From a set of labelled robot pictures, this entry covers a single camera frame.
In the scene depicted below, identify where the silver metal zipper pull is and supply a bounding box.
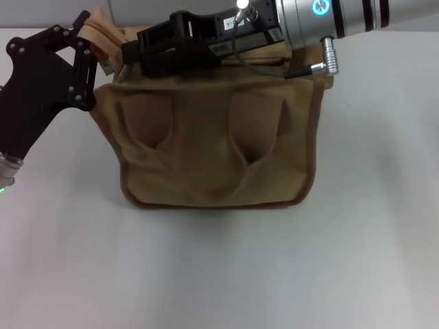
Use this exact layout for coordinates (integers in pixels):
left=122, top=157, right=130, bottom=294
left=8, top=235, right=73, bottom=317
left=119, top=64, right=134, bottom=84

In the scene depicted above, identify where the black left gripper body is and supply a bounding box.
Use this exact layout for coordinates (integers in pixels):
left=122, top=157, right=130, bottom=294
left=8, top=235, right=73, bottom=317
left=0, top=35, right=97, bottom=159

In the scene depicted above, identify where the khaki canvas food bag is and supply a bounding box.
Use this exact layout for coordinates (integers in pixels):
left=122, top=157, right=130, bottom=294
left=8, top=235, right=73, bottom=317
left=77, top=5, right=335, bottom=208

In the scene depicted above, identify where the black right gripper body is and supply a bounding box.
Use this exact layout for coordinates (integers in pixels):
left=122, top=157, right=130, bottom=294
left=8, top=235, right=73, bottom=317
left=191, top=0, right=286, bottom=66

